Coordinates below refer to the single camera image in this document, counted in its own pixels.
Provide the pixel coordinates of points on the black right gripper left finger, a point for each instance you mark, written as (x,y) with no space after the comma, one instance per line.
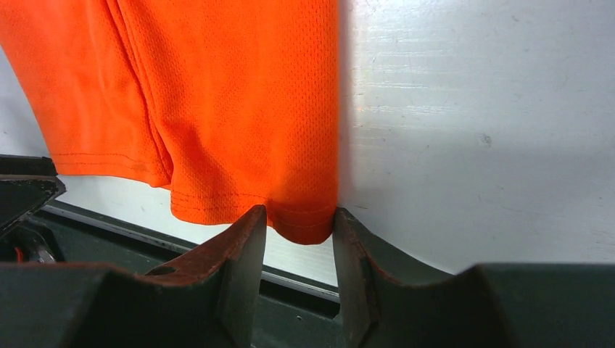
(208,296)

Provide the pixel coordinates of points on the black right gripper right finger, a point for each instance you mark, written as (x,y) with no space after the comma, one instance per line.
(390,299)

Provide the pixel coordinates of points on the orange t-shirt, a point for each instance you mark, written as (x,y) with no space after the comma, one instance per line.
(227,104)

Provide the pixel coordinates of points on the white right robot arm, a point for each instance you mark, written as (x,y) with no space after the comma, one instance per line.
(45,303)

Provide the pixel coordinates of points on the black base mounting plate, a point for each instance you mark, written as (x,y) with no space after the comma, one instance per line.
(291,312)

